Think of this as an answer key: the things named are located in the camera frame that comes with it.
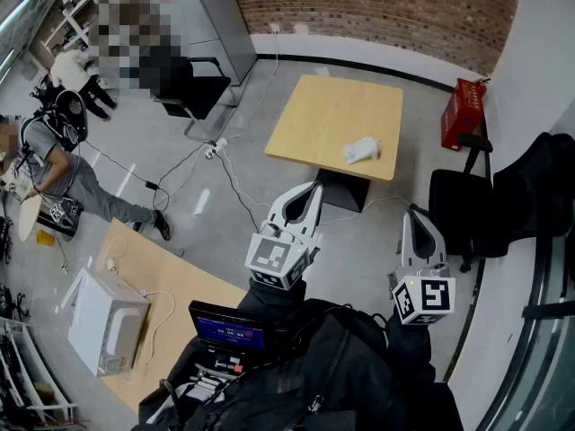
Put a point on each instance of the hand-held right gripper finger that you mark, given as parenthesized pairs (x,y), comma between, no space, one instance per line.
(407,240)
(438,238)

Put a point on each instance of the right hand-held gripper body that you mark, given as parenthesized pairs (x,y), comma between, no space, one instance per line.
(427,296)

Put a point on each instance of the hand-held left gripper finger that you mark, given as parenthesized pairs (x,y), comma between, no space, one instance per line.
(316,213)
(280,200)

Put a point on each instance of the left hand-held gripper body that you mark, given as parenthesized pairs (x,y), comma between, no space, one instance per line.
(274,258)

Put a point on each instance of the white cloth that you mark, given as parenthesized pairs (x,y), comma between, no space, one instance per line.
(361,150)

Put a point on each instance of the person's right forearm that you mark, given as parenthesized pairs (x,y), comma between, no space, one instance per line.
(411,348)

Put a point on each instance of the person's left forearm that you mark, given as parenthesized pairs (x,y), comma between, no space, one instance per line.
(274,299)

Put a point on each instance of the black chest monitor screen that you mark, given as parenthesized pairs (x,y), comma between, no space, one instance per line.
(229,328)

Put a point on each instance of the white power strip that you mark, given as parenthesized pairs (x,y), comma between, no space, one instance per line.
(216,147)

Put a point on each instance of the black mesh office chair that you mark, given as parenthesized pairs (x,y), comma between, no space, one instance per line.
(521,196)

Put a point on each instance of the light wooden desk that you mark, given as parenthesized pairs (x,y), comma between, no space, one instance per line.
(179,272)

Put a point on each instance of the square wooden table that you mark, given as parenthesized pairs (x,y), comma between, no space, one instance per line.
(332,119)

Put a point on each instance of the person's black jacket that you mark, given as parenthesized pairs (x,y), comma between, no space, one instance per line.
(341,375)

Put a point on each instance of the red fire extinguisher box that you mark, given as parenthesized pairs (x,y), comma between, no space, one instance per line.
(462,115)

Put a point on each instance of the black chest rig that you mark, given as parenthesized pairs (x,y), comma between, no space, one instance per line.
(215,375)

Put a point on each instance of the black cantilever chair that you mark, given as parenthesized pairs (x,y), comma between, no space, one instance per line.
(197,92)

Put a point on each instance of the white sheet of paper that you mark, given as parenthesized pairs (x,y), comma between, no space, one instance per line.
(323,71)

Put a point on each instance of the white microwave oven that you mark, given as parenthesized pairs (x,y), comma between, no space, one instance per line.
(101,317)

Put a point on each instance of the grey metal cabinet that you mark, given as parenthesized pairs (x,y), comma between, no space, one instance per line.
(220,20)

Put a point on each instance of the yellow box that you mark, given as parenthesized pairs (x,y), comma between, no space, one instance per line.
(45,237)

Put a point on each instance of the small round wooden table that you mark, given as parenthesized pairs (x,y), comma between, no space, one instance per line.
(29,216)

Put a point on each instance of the white storage rack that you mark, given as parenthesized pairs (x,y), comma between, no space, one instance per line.
(22,375)

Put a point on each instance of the white open shelf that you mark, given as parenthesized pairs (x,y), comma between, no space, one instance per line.
(72,14)

